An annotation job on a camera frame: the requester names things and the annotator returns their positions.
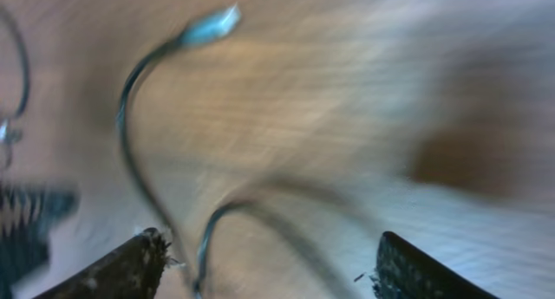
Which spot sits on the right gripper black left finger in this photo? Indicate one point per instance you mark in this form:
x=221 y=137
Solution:
x=131 y=271

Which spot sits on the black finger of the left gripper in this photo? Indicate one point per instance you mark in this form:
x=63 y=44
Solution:
x=27 y=216

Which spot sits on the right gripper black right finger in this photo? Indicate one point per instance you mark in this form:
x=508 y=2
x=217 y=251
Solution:
x=402 y=271

